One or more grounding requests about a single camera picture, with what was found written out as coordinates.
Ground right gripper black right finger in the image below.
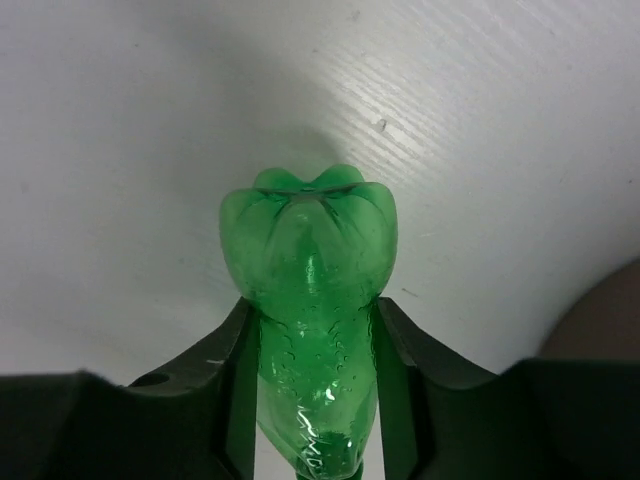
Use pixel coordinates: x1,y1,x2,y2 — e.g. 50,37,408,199
372,297,639,479

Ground brown plastic bin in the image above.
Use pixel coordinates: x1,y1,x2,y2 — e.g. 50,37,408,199
538,260,639,361

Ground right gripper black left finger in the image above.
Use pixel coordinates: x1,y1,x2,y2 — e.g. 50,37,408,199
1,299,259,479

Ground green plastic bottle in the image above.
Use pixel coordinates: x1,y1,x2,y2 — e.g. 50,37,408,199
219,164,398,479

